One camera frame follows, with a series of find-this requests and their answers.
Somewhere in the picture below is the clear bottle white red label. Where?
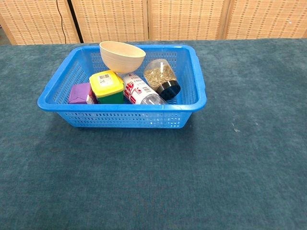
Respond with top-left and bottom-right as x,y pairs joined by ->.
121,73 -> 168,105

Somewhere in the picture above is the clear spice jar black lid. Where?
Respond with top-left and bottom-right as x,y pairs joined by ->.
143,58 -> 181,101

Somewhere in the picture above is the green box with yellow lid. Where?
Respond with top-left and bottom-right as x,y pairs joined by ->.
89,69 -> 125,104

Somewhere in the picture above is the beige round bowl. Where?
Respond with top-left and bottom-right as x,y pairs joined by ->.
99,41 -> 146,74

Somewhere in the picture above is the small purple carton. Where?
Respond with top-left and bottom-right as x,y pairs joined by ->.
68,82 -> 98,105

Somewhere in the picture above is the blue plastic perforated basket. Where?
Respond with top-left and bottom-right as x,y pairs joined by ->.
37,44 -> 208,129

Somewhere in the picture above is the teal table cloth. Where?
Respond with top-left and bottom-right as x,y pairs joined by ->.
0,38 -> 307,230

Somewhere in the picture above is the bamboo folding screen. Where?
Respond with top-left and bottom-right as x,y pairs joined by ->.
0,0 -> 307,46

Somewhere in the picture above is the black tripod stand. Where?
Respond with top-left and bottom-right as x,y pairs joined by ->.
66,0 -> 84,44

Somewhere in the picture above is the thin black hanging cable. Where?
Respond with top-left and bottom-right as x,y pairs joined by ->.
56,0 -> 68,44

